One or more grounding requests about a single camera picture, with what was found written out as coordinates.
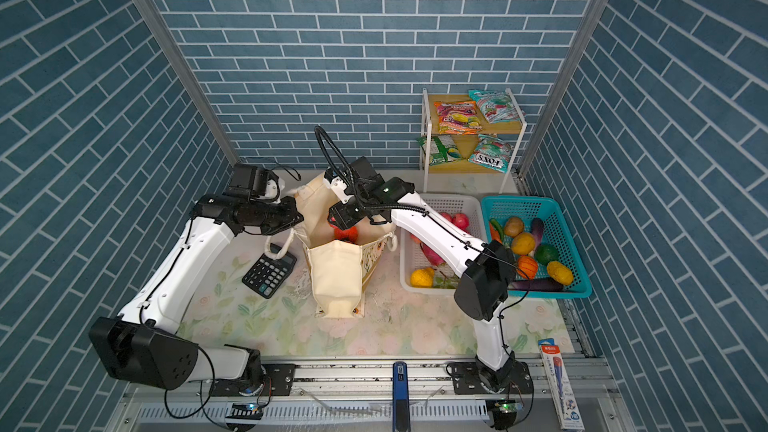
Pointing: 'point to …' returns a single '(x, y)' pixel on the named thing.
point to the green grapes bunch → (447, 283)
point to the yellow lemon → (422, 277)
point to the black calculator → (268, 274)
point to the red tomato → (349, 234)
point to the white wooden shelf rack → (510, 131)
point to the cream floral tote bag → (341, 271)
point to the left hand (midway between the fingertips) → (306, 215)
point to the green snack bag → (443, 149)
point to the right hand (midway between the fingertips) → (333, 210)
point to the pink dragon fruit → (431, 255)
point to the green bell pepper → (545, 253)
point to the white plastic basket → (411, 255)
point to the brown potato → (513, 226)
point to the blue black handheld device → (400, 397)
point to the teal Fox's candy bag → (492, 151)
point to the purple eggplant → (537, 229)
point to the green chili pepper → (499, 230)
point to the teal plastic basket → (555, 230)
